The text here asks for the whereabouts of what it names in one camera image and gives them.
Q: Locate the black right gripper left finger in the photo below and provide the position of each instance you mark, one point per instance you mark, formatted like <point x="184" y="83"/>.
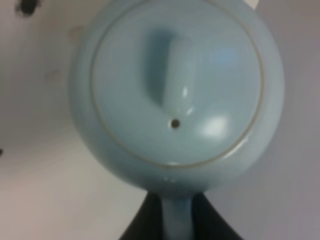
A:
<point x="148" y="222"/>

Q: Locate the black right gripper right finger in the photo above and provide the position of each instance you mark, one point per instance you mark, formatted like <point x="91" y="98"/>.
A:
<point x="208" y="223"/>

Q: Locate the light blue porcelain teapot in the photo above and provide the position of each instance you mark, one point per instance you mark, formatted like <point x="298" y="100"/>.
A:
<point x="177" y="97"/>

